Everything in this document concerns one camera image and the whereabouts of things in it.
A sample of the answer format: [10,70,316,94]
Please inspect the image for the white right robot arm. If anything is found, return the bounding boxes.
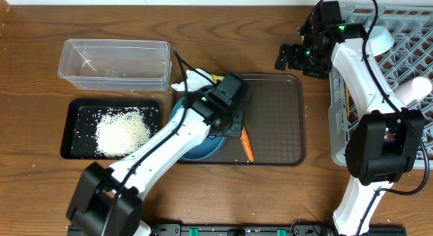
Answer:
[275,0,432,235]

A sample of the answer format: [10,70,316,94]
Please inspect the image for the brown serving tray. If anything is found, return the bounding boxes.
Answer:
[178,74,306,166]

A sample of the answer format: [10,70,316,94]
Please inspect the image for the black rectangular tray bin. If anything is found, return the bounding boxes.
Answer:
[60,98,160,160]

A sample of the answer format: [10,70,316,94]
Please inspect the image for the dark blue plate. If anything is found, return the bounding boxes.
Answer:
[169,86,227,161]

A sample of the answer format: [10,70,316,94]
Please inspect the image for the clear plastic bin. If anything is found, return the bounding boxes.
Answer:
[58,39,172,92]

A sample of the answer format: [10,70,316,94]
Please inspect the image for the white crumpled paper napkin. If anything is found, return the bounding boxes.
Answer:
[171,68,214,92]

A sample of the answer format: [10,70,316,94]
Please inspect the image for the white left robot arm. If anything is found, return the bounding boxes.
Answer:
[66,72,249,236]

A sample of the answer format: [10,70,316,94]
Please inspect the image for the orange carrot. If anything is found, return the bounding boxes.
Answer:
[240,126,254,162]

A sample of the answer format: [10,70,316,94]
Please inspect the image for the silver foil snack wrapper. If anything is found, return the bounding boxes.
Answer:
[211,74,225,84]

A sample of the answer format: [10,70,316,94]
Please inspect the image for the light blue small bowl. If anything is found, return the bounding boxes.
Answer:
[369,26,395,57]

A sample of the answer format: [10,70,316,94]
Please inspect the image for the pink plastic cup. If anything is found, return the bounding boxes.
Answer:
[394,76,432,106]

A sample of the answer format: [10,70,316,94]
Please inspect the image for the wooden chopstick with pattern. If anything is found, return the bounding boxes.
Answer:
[344,84,350,118]

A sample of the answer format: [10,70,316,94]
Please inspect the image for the pile of white rice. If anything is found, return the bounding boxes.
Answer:
[72,106,160,159]

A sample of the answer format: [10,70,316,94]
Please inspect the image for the grey dishwasher rack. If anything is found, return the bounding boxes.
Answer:
[328,6,432,166]

